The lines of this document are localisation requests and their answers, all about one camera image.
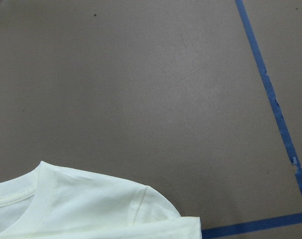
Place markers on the cream long-sleeve cat shirt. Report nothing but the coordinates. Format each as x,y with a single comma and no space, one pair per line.
53,202

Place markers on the brown paper table cover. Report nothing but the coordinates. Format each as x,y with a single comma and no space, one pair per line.
199,99

